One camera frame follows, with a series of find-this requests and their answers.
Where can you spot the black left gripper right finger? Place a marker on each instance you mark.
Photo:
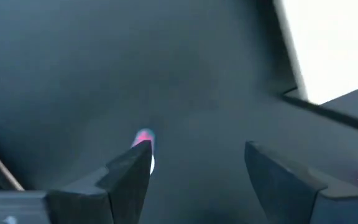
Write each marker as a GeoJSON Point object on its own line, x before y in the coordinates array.
{"type": "Point", "coordinates": [284, 199]}

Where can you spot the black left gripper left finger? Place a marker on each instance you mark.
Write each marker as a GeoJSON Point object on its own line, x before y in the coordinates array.
{"type": "Point", "coordinates": [117, 193]}

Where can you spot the black table mat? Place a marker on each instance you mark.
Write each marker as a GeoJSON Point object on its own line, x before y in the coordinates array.
{"type": "Point", "coordinates": [73, 77]}

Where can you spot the wooden shelf with black frame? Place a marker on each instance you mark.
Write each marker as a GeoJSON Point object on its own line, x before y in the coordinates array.
{"type": "Point", "coordinates": [337, 46]}

